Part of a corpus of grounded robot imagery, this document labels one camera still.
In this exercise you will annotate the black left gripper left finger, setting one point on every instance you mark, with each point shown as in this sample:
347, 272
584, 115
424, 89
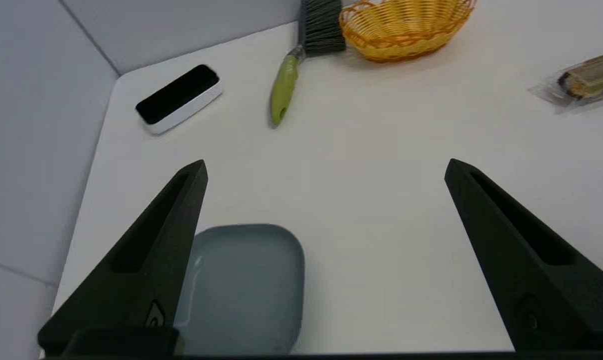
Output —
146, 265

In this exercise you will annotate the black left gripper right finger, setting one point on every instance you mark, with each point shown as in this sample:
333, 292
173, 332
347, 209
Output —
526, 260

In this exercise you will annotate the grey plastic tray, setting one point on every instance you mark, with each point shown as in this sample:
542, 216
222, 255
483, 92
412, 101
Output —
246, 285

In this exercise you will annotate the black white board eraser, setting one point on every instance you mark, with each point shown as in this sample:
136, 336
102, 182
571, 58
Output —
179, 97

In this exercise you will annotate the clear wrapped snack packet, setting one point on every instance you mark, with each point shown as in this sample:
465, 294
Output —
586, 80

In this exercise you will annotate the orange woven plastic basket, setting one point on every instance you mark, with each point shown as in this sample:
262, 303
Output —
406, 27

